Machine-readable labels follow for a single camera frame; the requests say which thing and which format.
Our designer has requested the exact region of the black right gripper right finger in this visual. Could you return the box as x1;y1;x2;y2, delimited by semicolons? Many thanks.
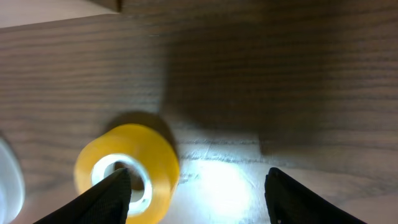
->
264;167;364;224

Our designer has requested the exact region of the small yellow tape roll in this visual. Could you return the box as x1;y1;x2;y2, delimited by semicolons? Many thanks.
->
74;124;180;223

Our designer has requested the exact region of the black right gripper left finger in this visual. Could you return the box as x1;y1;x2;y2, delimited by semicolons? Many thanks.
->
36;168;131;224

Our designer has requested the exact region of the large clear tape roll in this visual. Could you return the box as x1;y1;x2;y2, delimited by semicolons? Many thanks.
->
1;138;25;224

